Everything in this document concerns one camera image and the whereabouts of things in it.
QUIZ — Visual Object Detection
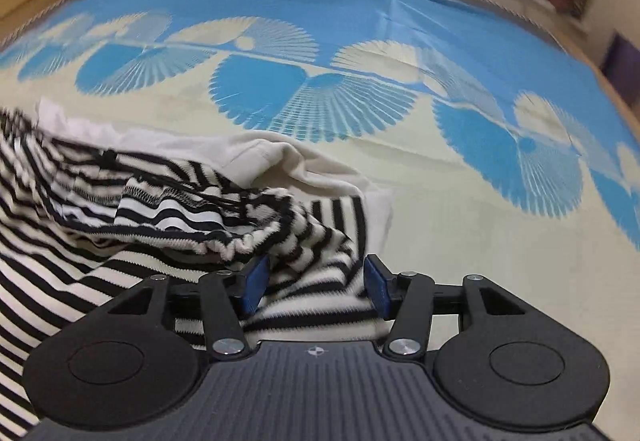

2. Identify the black white striped garment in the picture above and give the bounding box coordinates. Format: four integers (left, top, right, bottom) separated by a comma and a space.
1, 100, 393, 440

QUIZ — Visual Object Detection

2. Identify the blue patterned bed sheet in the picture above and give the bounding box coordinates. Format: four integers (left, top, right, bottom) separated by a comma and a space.
0, 0, 640, 357

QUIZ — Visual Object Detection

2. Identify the purple box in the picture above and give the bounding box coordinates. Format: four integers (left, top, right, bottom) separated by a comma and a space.
601, 33, 640, 106

